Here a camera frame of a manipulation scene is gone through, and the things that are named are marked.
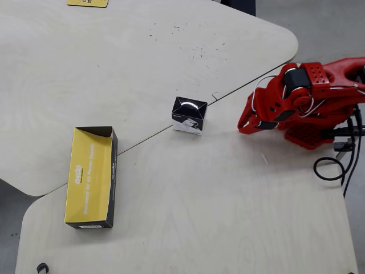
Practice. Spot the small black white box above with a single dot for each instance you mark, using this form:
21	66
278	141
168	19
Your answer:
188	117

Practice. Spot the black table clamp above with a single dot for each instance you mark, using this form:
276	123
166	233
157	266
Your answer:
343	144

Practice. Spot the red robot arm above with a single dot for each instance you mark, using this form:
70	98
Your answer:
336	82

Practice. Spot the open yellow black box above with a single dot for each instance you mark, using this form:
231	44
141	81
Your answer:
88	177

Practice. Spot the yellow card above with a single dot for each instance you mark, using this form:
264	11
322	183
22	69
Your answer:
88	3

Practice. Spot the dark chair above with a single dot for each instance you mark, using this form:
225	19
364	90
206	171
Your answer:
239	5

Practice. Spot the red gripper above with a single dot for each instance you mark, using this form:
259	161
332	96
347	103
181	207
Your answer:
254	123

